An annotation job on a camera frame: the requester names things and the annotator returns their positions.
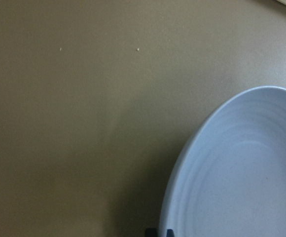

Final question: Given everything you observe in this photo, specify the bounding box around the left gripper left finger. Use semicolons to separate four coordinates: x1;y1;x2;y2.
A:
145;228;157;237

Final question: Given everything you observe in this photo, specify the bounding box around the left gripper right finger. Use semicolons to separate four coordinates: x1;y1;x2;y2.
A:
166;229;175;237

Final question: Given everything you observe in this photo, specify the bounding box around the blue plate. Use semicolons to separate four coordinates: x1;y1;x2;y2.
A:
158;86;286;237

